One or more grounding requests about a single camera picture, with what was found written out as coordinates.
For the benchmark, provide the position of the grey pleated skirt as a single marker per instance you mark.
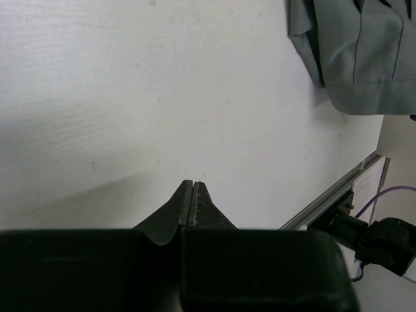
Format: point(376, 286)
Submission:
point(361, 52)

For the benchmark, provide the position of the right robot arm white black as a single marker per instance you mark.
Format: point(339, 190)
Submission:
point(389, 243)

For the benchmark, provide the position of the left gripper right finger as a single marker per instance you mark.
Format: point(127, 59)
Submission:
point(228, 269)

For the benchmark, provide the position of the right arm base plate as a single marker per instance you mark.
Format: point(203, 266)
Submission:
point(343, 205)

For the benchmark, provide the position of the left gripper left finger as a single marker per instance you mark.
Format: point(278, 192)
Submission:
point(133, 269)

